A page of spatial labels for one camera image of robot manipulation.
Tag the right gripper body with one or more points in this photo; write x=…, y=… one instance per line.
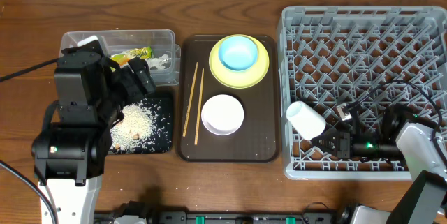
x=343, y=144

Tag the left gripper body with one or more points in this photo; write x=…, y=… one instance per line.
x=124, y=91

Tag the green snack wrapper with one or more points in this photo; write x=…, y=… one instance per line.
x=127, y=55

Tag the white napkin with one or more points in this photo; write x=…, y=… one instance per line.
x=159, y=63

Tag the white cup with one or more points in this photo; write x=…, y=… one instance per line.
x=305, y=120

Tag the white small bowl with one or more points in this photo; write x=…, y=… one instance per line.
x=222, y=114

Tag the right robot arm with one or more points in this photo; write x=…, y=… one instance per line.
x=407, y=137

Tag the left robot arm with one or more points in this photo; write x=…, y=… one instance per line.
x=69, y=153

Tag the spilled rice food waste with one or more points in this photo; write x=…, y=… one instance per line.
x=134, y=126

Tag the black waste tray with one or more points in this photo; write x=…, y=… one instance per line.
x=160, y=126

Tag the grey dishwasher rack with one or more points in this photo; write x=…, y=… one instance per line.
x=378, y=55

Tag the clear plastic bin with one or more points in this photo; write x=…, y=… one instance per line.
x=162, y=41

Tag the left wooden chopstick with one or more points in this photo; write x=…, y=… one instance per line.
x=186, y=123

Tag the brown serving tray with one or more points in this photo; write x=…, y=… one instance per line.
x=258, y=138

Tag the light blue bowl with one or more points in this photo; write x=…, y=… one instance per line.
x=238, y=53

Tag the yellow plate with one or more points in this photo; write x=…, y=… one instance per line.
x=242, y=79

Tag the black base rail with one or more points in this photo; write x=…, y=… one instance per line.
x=139, y=212

